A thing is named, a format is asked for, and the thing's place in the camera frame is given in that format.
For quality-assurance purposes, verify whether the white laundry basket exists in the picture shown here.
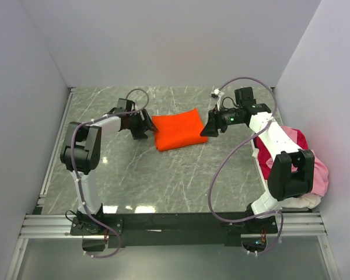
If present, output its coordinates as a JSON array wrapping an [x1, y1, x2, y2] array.
[[250, 138, 268, 192]]

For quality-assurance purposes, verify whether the aluminium rail frame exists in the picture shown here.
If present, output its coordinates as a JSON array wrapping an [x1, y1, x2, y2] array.
[[5, 87, 339, 280]]

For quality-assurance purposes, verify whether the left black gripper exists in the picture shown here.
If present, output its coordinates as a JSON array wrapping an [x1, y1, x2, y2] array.
[[128, 109, 158, 140]]

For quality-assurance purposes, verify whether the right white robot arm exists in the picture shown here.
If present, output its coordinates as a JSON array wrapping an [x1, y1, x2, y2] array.
[[200, 87, 315, 233]]

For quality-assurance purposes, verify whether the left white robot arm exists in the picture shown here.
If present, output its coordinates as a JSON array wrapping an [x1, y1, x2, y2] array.
[[60, 98, 158, 235]]

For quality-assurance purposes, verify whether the pink t shirt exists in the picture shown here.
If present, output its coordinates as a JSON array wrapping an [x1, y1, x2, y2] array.
[[282, 126, 329, 197]]

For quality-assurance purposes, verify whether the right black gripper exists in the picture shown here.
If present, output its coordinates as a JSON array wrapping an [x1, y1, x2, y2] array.
[[200, 104, 244, 138]]

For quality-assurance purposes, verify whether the white t shirt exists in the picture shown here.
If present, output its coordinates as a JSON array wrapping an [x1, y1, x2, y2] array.
[[279, 193, 321, 209]]

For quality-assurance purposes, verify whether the black base frame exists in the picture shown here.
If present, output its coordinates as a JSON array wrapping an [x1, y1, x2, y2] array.
[[70, 212, 278, 251]]

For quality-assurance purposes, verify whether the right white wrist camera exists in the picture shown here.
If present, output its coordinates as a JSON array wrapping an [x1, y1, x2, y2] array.
[[211, 88, 224, 110]]

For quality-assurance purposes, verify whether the orange t shirt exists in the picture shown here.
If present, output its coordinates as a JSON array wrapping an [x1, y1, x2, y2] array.
[[152, 108, 208, 152]]

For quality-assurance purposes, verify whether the magenta t shirt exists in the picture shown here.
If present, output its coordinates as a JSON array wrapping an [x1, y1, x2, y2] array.
[[254, 126, 309, 180]]

